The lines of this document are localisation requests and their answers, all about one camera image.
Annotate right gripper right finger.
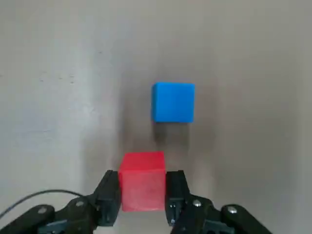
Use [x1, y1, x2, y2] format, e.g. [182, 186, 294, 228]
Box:
[165, 170, 273, 234]

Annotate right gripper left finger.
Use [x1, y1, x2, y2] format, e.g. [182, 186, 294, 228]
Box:
[0, 170, 122, 234]

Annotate red magnetic block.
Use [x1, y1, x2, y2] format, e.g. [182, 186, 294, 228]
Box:
[118, 151, 167, 212]

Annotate blue magnetic block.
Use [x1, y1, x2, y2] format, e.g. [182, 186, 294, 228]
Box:
[151, 82, 195, 123]

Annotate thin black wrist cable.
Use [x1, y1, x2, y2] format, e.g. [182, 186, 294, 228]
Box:
[0, 189, 82, 217]

